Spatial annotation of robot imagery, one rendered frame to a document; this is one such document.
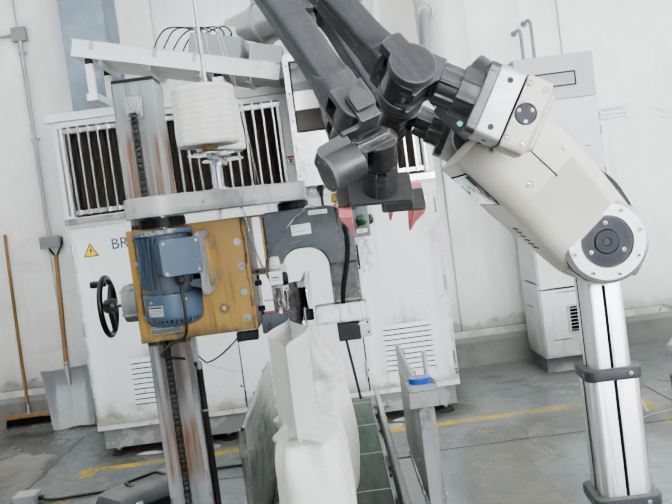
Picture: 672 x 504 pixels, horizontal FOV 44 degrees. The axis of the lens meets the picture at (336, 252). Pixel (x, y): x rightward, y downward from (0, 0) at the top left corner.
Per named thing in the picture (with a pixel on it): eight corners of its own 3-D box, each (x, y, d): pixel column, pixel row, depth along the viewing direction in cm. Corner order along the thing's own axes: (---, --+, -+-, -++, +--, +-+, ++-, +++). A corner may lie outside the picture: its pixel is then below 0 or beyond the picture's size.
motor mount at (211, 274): (213, 294, 211) (204, 230, 210) (187, 297, 211) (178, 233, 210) (227, 284, 239) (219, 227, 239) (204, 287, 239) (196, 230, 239)
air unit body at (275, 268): (291, 312, 226) (283, 255, 225) (273, 315, 226) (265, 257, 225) (291, 310, 230) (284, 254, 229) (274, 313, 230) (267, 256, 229)
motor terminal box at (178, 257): (205, 281, 207) (199, 235, 207) (165, 288, 203) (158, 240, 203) (196, 280, 215) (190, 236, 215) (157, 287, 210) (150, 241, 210)
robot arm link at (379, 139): (405, 134, 127) (383, 116, 130) (367, 153, 125) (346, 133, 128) (405, 169, 132) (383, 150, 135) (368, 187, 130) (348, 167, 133)
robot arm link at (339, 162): (362, 83, 129) (352, 113, 137) (298, 111, 125) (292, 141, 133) (405, 143, 126) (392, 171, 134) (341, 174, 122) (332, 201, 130)
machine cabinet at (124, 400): (470, 412, 507) (426, 64, 496) (94, 462, 506) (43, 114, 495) (443, 374, 622) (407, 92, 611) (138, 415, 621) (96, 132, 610)
